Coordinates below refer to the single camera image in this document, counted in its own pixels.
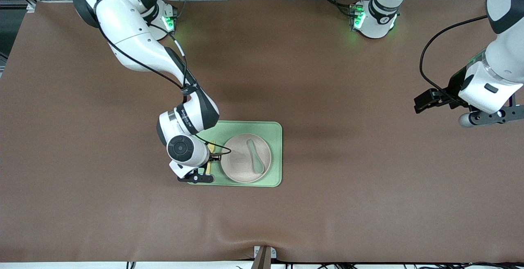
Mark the beige round plate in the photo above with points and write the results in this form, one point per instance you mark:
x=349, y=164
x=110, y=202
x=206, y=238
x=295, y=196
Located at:
x=239, y=162

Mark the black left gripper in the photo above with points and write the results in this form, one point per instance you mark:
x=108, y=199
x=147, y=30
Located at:
x=453, y=89

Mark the light green rectangular tray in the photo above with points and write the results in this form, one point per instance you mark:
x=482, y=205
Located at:
x=275, y=158

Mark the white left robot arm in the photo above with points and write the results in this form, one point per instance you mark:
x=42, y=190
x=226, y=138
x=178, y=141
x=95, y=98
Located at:
x=507, y=56

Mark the green plastic spoon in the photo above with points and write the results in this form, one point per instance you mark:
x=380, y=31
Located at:
x=256, y=160

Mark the brown table cover mat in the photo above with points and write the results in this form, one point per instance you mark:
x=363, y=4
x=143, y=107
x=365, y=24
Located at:
x=348, y=158

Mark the yellow plastic fork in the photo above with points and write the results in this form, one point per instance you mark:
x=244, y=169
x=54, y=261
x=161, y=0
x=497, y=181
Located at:
x=208, y=169

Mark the grey metal table clamp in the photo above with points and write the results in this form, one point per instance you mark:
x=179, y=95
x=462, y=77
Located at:
x=264, y=256

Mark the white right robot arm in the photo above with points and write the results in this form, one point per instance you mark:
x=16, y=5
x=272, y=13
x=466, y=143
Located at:
x=131, y=35

